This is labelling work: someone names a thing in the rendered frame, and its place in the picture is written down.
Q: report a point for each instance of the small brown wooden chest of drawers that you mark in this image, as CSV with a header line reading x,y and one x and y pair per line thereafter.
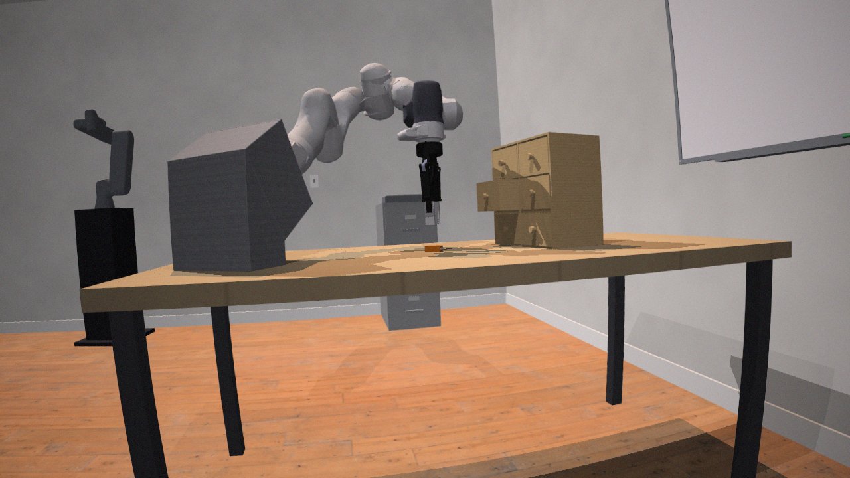
x,y
575,186

